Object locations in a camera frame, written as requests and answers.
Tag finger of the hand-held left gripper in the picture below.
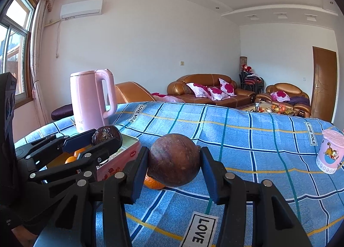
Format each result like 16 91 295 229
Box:
26 129 97 162
28 139 123 182

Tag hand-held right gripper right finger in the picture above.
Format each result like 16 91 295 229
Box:
200 146 313 247

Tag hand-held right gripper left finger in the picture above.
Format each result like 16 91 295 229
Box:
55 146 150 247

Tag brown mangosteen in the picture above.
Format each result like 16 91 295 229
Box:
91 126 123 147
148 133 201 188

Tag pink metal tin box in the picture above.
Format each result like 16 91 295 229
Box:
43 131 141 183

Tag purple padded stool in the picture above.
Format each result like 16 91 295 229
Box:
51 103 74 121

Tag blue plaid tablecloth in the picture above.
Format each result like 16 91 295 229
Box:
13 101 344 247

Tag pink electric kettle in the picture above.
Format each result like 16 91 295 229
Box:
70 69 118 134

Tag brown leather recliner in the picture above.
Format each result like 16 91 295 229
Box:
107 82 156 105

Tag coffee table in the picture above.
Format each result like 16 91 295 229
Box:
236 102 304 117

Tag floral pillow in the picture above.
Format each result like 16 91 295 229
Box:
218 77 237 97
186 82 213 99
207 87 231 101
270 91 291 102

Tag pink curtain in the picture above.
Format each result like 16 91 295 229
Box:
27 0 55 126

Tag pile of snacks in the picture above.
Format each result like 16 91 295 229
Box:
270 103 293 114

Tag brown leather sofa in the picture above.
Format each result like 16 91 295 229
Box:
167 73 256 108

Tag stacked dark chairs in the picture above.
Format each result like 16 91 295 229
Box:
239 71 265 93

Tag window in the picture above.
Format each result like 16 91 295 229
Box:
0 0 37 102

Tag brown leather armchair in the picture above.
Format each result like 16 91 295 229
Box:
255 83 312 118

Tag purple cloth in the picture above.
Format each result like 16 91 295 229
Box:
289 96 311 108

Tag pink cartoon cup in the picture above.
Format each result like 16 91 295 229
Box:
316 129 344 175

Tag white air conditioner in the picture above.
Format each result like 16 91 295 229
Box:
60 0 104 19

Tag brown wooden door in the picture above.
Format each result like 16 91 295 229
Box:
312 46 338 124

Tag white wall cord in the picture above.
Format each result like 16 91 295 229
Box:
44 18 62 58

